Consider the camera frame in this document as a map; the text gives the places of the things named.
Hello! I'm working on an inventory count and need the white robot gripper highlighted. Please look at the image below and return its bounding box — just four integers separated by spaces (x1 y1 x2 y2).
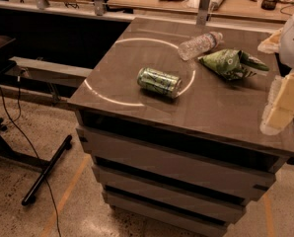
257 14 294 135

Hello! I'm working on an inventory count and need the green soda can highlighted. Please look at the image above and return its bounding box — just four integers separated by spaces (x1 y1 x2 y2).
137 67 182 99

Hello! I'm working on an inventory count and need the green crumpled chip bag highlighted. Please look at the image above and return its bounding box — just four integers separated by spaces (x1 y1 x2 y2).
198 49 269 81

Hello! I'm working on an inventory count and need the black round cup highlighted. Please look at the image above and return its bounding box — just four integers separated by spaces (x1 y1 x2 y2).
261 0 279 10

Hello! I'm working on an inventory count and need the clear plastic water bottle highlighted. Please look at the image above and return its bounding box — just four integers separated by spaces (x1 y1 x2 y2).
178 32 223 61

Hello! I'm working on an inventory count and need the grey drawer cabinet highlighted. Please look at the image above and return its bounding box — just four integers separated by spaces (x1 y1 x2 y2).
69 18 294 237

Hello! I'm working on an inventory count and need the black stand base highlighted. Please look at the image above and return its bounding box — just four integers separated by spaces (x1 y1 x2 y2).
0 118 72 206

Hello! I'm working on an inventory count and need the black cable on floor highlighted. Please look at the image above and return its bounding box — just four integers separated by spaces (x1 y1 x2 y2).
0 70 62 237

